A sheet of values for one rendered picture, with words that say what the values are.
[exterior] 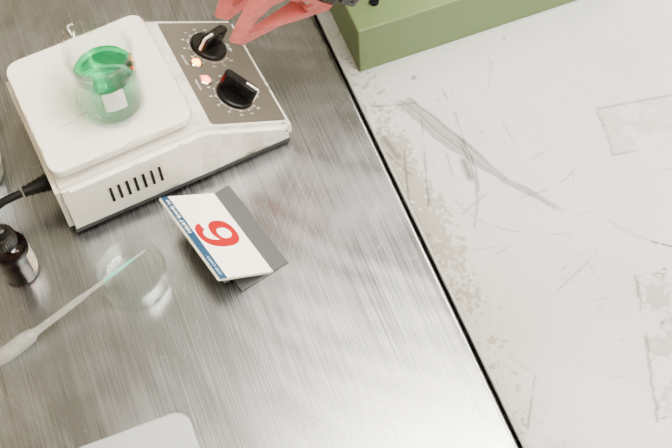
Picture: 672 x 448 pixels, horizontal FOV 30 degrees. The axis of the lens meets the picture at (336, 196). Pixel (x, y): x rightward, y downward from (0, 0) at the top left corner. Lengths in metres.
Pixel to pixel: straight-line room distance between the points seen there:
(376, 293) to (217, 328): 0.13
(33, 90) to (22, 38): 0.16
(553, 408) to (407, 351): 0.12
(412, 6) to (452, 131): 0.11
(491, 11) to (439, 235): 0.22
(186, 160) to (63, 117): 0.10
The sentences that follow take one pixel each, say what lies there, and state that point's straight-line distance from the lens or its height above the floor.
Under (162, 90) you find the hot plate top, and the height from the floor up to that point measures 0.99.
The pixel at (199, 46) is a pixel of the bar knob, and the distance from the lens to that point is 1.06.
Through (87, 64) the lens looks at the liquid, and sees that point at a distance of 0.98.
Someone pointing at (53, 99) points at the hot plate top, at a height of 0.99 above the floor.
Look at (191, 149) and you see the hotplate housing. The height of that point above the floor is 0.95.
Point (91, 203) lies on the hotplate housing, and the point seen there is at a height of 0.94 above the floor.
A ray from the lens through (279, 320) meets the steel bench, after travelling 0.99.
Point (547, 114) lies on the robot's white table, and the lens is 1.09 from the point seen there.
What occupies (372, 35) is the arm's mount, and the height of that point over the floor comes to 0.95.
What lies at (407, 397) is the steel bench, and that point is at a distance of 0.96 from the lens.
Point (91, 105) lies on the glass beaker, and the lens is 0.97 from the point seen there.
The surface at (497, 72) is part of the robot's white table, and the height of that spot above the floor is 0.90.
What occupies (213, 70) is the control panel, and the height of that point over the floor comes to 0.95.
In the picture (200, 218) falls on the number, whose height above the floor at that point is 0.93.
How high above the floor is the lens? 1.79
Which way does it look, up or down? 59 degrees down
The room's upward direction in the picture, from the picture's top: 5 degrees counter-clockwise
